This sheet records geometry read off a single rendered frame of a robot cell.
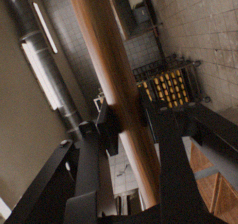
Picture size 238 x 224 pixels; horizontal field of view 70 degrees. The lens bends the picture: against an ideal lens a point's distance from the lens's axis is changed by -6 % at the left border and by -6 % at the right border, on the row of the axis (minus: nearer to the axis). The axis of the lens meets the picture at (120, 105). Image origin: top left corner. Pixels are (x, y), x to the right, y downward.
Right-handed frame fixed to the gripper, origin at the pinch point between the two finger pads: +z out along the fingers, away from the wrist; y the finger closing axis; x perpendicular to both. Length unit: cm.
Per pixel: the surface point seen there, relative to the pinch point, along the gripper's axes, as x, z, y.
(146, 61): -60, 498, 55
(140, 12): 62, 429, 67
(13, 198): -95, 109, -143
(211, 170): -92, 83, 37
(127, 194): -156, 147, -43
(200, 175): -93, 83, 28
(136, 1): 87, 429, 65
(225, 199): -129, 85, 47
